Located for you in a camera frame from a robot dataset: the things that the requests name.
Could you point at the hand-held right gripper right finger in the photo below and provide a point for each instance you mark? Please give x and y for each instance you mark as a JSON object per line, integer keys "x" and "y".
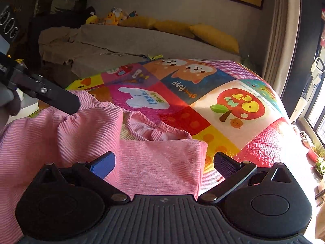
{"x": 226, "y": 165}

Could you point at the small potted plant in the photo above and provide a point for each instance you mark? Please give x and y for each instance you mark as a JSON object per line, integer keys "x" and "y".
{"x": 316, "y": 155}

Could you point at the colourful cartoon printed mat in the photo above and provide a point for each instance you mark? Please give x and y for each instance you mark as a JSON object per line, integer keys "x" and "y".
{"x": 182, "y": 94}

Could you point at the yellow duck plush toy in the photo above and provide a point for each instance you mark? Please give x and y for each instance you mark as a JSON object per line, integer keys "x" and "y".
{"x": 111, "y": 18}

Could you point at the multicoloured plush toy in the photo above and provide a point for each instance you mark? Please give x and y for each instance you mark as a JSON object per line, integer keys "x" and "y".
{"x": 125, "y": 14}

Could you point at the beige blanket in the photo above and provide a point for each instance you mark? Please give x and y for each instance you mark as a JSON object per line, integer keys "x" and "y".
{"x": 59, "y": 43}

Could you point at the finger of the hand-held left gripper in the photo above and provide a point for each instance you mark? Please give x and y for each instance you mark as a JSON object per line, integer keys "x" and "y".
{"x": 58, "y": 97}

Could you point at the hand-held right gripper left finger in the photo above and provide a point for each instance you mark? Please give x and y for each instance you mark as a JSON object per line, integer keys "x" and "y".
{"x": 102, "y": 167}

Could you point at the grey sofa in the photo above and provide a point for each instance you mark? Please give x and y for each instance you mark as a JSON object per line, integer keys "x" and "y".
{"x": 142, "y": 43}

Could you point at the large yellow pillow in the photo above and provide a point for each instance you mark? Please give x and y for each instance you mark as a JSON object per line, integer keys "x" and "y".
{"x": 215, "y": 37}

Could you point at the small yellow plush toy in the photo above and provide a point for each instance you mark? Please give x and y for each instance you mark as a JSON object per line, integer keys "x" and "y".
{"x": 92, "y": 19}

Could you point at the pink ribbed garment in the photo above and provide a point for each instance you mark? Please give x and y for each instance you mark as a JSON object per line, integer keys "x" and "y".
{"x": 157, "y": 162}

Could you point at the black window frame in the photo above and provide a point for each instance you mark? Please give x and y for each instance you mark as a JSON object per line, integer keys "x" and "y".
{"x": 302, "y": 56}

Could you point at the beige curtain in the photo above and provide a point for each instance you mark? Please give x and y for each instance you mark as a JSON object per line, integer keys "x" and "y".
{"x": 280, "y": 38}

